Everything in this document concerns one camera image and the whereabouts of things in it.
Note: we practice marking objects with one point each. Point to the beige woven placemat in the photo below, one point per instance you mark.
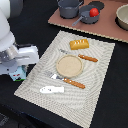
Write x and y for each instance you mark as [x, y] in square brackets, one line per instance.
[75, 104]

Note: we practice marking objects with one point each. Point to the grey toy pot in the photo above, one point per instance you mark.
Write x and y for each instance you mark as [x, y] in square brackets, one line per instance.
[69, 8]

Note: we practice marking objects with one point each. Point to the light blue milk carton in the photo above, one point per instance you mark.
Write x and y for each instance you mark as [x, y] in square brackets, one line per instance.
[19, 74]

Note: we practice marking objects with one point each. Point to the red toy tomato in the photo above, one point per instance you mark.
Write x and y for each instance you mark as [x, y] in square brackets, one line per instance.
[94, 12]

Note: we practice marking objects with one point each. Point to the cream bowl on stove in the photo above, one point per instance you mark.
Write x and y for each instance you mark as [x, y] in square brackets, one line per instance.
[122, 15]

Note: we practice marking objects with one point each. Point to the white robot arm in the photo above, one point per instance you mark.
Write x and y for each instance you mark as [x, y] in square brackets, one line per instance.
[9, 9]

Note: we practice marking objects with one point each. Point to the round wooden plate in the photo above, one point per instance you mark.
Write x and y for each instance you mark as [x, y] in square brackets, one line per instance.
[69, 66]

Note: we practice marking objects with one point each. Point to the grey toy frying pan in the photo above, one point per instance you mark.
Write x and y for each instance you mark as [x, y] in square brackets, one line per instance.
[84, 15]

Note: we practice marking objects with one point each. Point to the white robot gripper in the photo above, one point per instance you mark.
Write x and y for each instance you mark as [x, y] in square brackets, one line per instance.
[12, 57]

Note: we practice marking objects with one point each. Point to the wooden handled toy knife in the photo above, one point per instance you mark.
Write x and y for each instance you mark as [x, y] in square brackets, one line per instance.
[80, 55]

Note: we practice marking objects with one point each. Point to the wooden handled toy fork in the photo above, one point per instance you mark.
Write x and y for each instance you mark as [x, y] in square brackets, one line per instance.
[55, 76]

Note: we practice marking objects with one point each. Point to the toy bread loaf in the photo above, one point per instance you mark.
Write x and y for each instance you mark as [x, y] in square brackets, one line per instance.
[79, 44]

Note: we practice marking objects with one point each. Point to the pink toy stove top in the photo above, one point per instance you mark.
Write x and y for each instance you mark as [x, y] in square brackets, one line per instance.
[104, 27]

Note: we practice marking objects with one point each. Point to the black burner disc back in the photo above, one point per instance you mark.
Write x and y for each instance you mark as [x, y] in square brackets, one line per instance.
[99, 4]

